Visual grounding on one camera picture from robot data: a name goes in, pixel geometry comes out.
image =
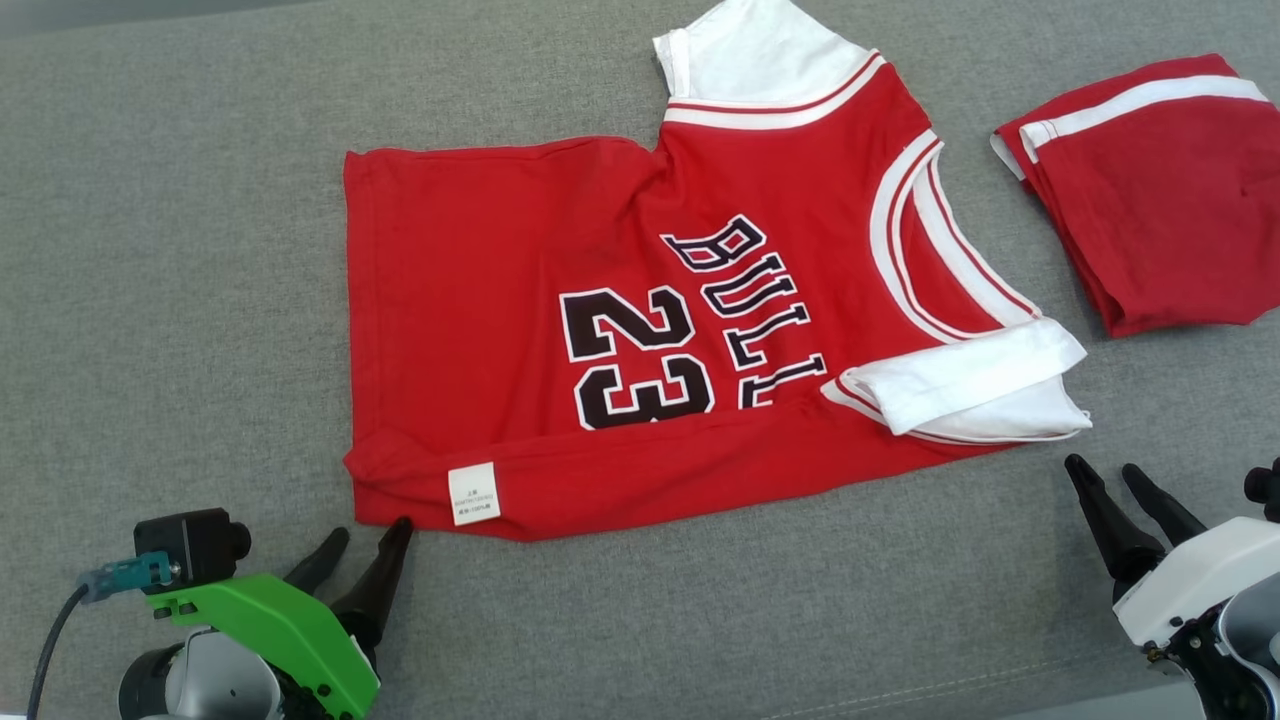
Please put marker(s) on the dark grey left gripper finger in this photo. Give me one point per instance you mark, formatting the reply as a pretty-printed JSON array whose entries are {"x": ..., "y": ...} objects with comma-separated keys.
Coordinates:
[
  {"x": 378, "y": 590},
  {"x": 320, "y": 562}
]

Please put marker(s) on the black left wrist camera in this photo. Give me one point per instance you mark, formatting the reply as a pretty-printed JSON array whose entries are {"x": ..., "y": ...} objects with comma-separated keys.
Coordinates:
[{"x": 190, "y": 545}]

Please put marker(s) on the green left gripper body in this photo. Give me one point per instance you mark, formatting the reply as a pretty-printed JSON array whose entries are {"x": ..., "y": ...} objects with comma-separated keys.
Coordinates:
[{"x": 270, "y": 615}]

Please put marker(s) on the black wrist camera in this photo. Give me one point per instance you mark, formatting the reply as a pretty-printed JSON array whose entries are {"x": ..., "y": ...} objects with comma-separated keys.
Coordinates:
[
  {"x": 190, "y": 545},
  {"x": 1265, "y": 490}
]

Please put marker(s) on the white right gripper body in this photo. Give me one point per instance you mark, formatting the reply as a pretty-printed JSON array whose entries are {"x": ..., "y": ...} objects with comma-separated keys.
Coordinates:
[{"x": 1200, "y": 580}]

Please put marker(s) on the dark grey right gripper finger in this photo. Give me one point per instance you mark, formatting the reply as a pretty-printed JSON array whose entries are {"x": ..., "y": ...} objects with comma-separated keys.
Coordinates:
[
  {"x": 1170, "y": 515},
  {"x": 1120, "y": 545}
]

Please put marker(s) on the red shorts with white stripe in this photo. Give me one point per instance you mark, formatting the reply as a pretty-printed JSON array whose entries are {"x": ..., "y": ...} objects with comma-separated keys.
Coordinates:
[{"x": 1170, "y": 220}]

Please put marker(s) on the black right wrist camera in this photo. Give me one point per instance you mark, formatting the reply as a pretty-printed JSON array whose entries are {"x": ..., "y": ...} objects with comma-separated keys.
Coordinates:
[{"x": 1265, "y": 490}]

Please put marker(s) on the red Bulls basketball jersey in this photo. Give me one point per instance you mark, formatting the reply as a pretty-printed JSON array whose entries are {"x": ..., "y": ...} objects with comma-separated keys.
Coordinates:
[{"x": 480, "y": 300}]

